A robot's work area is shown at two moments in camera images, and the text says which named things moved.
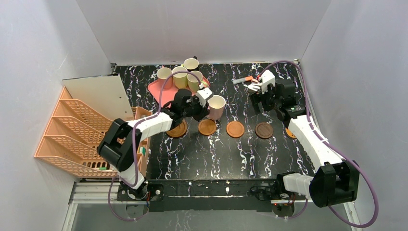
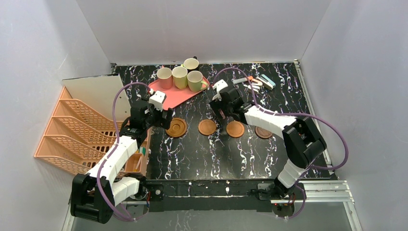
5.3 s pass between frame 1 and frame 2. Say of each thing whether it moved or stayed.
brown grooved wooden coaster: stayed
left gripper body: moved
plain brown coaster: stayed
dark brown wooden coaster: stayed
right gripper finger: moved
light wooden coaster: stayed
